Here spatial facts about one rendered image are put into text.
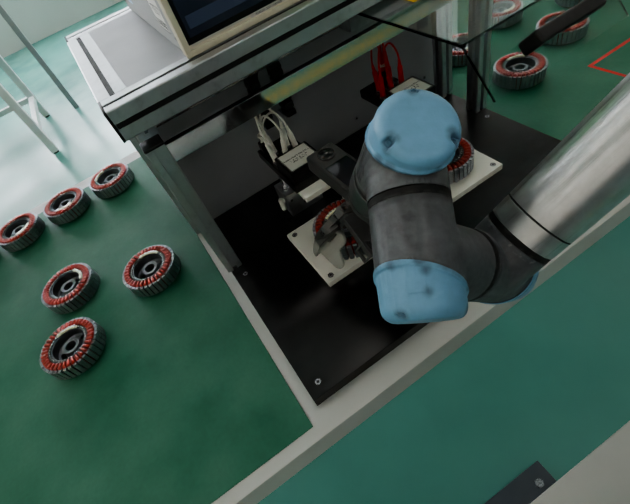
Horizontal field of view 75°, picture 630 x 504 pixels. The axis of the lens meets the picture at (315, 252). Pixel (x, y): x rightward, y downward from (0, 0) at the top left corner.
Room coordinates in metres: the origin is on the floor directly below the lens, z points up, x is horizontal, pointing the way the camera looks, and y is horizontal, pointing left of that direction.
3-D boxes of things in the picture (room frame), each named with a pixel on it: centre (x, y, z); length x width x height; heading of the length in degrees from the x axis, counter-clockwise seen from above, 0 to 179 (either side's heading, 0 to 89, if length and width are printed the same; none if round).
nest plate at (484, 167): (0.57, -0.29, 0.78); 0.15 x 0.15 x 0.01; 15
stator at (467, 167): (0.57, -0.29, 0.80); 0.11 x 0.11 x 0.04
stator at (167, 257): (0.62, 0.32, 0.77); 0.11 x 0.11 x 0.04
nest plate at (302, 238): (0.50, -0.05, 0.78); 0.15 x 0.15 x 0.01; 15
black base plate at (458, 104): (0.55, -0.17, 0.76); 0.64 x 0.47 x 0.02; 105
